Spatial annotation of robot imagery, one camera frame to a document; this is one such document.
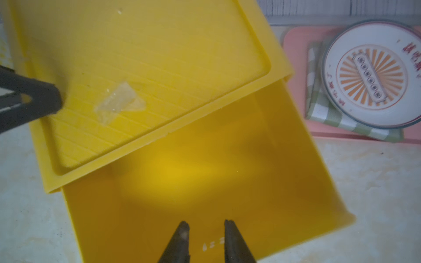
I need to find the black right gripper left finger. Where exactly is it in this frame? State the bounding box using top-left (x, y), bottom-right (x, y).
top-left (159, 221), bottom-right (190, 263)

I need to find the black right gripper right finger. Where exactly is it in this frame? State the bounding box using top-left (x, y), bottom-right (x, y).
top-left (224, 220), bottom-right (257, 263)

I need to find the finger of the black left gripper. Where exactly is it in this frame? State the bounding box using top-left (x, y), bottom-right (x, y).
top-left (1, 66), bottom-right (62, 133)

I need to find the yellow top drawer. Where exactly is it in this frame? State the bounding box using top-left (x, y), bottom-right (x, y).
top-left (61, 80), bottom-right (355, 263)

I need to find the yellow plastic drawer cabinet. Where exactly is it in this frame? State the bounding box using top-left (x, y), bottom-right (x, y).
top-left (1, 1), bottom-right (293, 194)

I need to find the clear tape piece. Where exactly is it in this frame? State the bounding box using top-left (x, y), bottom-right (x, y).
top-left (94, 82), bottom-right (146, 125)

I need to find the green checkered cloth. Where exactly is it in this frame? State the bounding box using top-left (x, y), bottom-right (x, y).
top-left (305, 42), bottom-right (404, 142)

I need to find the pink plastic tray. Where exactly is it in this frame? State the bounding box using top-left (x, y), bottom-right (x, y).
top-left (282, 25), bottom-right (421, 145)

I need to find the white orange patterned plate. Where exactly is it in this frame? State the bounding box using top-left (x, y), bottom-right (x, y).
top-left (320, 20), bottom-right (421, 129)

